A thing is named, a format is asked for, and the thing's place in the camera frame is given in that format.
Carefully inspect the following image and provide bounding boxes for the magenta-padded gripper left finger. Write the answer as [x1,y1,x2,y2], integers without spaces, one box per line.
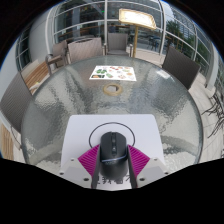
[59,143,102,190]

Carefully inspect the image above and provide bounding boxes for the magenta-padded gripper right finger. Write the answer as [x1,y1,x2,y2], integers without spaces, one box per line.
[126,143,170,190]

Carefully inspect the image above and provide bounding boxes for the black computer mouse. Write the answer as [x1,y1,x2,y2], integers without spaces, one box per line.
[99,131,129,179]

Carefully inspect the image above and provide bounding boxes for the white mouse pad black drawing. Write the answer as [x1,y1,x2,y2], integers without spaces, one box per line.
[59,114,166,191]

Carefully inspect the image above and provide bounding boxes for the wooden slatted bench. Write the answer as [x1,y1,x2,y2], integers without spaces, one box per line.
[21,60,51,93]
[0,123,15,161]

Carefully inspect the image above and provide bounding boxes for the black metal folding chairs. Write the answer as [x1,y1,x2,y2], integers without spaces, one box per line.
[201,88,224,139]

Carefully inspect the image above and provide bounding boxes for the dark brown wicker chair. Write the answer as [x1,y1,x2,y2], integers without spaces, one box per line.
[162,45,202,90]
[0,71,34,149]

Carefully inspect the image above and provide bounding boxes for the laminated food picture menu card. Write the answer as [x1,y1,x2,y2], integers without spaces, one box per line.
[88,65,138,82]

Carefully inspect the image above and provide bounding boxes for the beige wicker armchair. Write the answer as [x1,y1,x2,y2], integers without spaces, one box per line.
[45,40,69,75]
[66,37,104,65]

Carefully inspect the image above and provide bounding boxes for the grey wicker armchair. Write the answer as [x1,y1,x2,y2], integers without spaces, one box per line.
[105,32,132,57]

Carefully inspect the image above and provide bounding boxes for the brass table centre ring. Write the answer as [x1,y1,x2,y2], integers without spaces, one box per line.
[102,83,123,97]

